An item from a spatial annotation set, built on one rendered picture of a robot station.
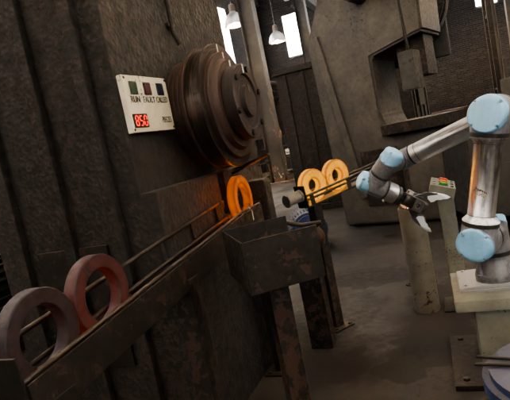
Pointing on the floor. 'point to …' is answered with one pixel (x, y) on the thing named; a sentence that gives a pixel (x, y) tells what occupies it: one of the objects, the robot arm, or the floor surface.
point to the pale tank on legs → (496, 43)
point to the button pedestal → (448, 218)
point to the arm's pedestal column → (482, 345)
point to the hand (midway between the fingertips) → (442, 215)
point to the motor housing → (318, 309)
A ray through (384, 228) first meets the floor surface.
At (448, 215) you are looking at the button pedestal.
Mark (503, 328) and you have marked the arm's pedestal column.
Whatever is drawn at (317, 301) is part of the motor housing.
